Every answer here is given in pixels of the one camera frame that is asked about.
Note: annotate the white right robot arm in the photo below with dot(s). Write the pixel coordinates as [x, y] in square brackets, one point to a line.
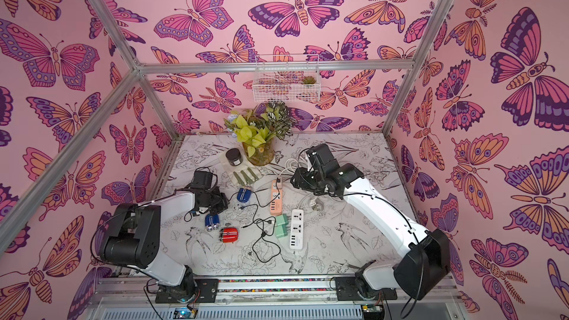
[424, 256]

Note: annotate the potted green artificial plant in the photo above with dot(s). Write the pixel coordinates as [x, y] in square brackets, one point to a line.
[257, 128]

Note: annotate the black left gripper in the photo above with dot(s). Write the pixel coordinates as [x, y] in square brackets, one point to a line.
[224, 201]

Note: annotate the white power plug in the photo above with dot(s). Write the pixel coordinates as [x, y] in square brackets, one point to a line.
[316, 205]

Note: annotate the small plant in basket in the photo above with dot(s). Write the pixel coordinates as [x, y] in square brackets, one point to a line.
[309, 80]

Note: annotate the white wire wall basket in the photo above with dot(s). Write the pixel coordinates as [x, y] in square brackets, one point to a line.
[279, 78]

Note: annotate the green power adapter cube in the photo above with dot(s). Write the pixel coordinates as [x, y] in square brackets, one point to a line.
[280, 230]

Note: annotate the pink power strip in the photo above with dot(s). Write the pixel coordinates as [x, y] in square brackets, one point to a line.
[275, 205]

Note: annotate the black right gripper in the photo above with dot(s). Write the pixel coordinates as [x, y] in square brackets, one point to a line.
[300, 178]

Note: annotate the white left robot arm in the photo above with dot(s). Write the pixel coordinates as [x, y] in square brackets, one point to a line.
[131, 237]

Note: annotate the small black jar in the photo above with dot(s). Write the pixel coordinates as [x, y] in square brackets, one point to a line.
[234, 157]

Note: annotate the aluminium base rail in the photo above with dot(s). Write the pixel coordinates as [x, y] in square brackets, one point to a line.
[271, 297]

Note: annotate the white power strip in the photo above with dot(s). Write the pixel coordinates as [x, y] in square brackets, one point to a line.
[296, 229]

